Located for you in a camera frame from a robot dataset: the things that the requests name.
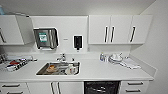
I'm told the white wide drawer cabinet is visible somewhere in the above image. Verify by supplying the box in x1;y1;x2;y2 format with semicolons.
0;82;31;94

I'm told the black wall soap dispenser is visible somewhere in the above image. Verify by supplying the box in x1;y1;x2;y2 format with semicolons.
73;34;83;51

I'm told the wire dishwasher rack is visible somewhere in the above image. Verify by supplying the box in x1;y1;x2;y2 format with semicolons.
85;83;118;94

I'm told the white narrow drawer cabinet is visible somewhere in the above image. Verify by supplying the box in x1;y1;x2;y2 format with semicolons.
118;79;150;94

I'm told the chrome sink faucet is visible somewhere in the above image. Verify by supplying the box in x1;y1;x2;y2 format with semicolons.
55;53;67;63

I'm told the steel sink basin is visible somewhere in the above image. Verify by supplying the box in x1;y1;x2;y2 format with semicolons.
35;61;81;77

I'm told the white three-door wall cabinet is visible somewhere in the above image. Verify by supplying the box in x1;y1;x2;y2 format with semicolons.
88;14;154;45

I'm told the white plastic bottle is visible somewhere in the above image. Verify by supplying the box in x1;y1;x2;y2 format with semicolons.
103;53;109;63

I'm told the orange sponge in bowl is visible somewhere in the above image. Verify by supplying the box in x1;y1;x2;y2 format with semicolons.
45;65;57;74

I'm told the white wall outlet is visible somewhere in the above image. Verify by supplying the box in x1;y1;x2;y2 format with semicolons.
86;45;92;53

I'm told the dish rack with items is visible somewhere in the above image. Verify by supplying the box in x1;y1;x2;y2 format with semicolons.
0;55;35;72

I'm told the white mug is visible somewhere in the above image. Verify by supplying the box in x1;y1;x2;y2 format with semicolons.
66;65;78;76

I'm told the white two-door base cabinet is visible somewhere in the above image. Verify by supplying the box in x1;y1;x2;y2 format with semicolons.
26;81;85;94

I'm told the steel paper towel dispenser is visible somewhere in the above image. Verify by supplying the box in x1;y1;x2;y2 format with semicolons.
33;27;60;50

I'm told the teal bottle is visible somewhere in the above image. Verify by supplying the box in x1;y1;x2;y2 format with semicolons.
0;4;5;16

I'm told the stainless steel dishwasher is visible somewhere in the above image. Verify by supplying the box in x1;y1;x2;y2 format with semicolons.
83;80;120;94

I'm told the small wall label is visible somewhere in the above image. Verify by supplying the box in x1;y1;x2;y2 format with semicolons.
62;37;70;42

